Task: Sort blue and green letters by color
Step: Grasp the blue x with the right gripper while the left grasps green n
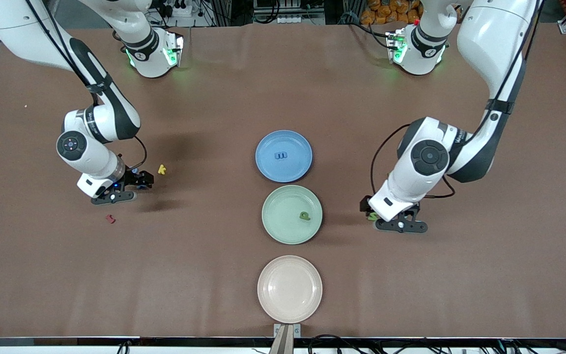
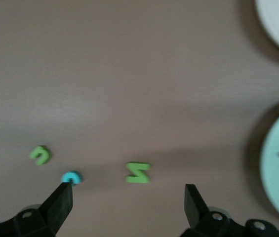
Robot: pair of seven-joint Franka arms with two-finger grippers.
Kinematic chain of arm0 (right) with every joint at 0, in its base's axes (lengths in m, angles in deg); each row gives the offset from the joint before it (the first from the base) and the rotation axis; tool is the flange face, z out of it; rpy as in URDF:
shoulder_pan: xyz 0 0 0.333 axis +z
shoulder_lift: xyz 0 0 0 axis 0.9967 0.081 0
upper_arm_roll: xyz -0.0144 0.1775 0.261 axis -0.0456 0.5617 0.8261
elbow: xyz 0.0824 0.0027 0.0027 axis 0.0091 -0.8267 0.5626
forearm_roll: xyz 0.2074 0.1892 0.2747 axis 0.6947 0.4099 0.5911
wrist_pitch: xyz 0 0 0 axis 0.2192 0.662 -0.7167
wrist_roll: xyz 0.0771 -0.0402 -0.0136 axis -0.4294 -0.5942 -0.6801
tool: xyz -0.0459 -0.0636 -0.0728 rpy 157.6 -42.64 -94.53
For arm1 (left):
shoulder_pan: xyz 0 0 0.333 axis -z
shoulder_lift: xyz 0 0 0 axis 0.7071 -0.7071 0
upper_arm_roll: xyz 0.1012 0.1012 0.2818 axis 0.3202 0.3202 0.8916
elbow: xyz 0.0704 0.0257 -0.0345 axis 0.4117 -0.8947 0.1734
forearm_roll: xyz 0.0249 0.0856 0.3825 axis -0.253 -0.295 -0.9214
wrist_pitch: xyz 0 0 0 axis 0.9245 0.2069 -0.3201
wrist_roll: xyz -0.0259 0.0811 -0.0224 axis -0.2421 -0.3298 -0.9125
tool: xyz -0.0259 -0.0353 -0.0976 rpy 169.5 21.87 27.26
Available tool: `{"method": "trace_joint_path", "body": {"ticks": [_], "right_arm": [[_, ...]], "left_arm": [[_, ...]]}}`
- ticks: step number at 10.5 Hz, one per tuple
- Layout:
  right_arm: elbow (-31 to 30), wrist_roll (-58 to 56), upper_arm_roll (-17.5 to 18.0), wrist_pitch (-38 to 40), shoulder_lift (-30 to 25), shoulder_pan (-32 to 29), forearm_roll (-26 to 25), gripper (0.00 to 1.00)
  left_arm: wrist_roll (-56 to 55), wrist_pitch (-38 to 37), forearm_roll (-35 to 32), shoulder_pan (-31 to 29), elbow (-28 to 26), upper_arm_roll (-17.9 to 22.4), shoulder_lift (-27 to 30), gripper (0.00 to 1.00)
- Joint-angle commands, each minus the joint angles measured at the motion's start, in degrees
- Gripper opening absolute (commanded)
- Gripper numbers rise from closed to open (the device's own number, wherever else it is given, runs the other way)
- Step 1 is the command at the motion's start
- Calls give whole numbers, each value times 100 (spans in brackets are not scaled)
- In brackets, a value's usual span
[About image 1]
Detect green plate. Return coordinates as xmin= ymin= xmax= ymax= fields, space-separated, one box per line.
xmin=261 ymin=185 xmax=323 ymax=245

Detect blue plate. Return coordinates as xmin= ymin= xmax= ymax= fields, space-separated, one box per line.
xmin=255 ymin=130 xmax=313 ymax=183

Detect beige plate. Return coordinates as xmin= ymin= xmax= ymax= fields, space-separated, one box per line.
xmin=257 ymin=255 xmax=323 ymax=324

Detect white power strip with plugs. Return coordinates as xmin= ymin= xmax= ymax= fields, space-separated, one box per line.
xmin=158 ymin=0 xmax=193 ymax=18

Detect pile of orange objects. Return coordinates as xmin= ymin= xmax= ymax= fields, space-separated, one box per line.
xmin=360 ymin=0 xmax=424 ymax=25

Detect metal bracket with post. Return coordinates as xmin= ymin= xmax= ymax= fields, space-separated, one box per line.
xmin=269 ymin=323 xmax=301 ymax=354

